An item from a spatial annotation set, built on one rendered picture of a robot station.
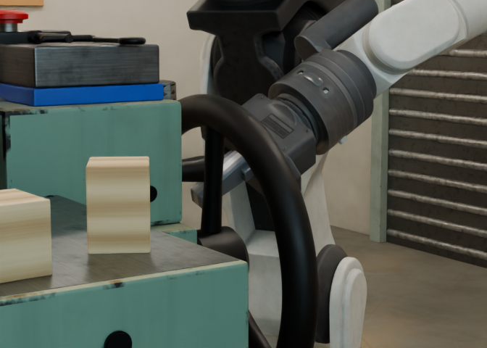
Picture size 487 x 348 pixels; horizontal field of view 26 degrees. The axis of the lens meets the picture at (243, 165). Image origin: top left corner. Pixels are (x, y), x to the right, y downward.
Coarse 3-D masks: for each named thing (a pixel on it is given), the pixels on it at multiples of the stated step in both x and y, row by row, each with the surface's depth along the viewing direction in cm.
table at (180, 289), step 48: (192, 240) 76; (0, 288) 47; (48, 288) 47; (96, 288) 48; (144, 288) 50; (192, 288) 51; (240, 288) 53; (0, 336) 46; (48, 336) 47; (96, 336) 48; (144, 336) 50; (192, 336) 51; (240, 336) 53
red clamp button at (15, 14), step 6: (0, 12) 78; (6, 12) 78; (12, 12) 78; (18, 12) 78; (24, 12) 78; (0, 18) 78; (6, 18) 78; (12, 18) 78; (18, 18) 78; (24, 18) 78
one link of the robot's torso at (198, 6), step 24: (216, 0) 135; (240, 0) 132; (264, 0) 132; (288, 0) 132; (312, 0) 139; (336, 0) 146; (192, 24) 135; (216, 24) 134; (240, 24) 132; (264, 24) 131; (240, 48) 134; (264, 48) 134; (216, 72) 138; (240, 72) 137; (264, 72) 135; (240, 96) 139
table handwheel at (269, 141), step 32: (192, 96) 89; (192, 128) 91; (224, 128) 84; (256, 128) 82; (256, 160) 81; (288, 192) 79; (288, 224) 78; (288, 256) 78; (288, 288) 78; (288, 320) 79
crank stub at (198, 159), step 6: (198, 156) 100; (186, 162) 98; (192, 162) 98; (198, 162) 99; (186, 168) 98; (192, 168) 98; (198, 168) 98; (186, 174) 98; (192, 174) 98; (198, 174) 98; (186, 180) 98; (192, 180) 99; (198, 180) 99
